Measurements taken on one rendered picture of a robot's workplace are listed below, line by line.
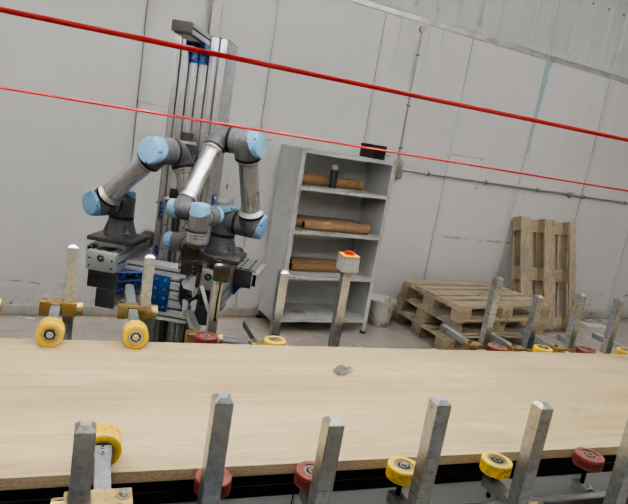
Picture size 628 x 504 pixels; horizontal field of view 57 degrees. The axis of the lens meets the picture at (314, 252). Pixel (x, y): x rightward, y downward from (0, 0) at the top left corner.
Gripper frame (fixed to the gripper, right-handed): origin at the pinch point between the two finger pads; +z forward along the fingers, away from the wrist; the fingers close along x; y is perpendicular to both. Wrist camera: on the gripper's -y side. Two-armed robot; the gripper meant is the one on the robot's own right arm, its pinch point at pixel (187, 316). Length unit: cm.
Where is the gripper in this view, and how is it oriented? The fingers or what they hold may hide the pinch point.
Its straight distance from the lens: 252.1
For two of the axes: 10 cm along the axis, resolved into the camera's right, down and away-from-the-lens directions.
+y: -3.3, -2.4, 9.1
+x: -9.3, -0.8, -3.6
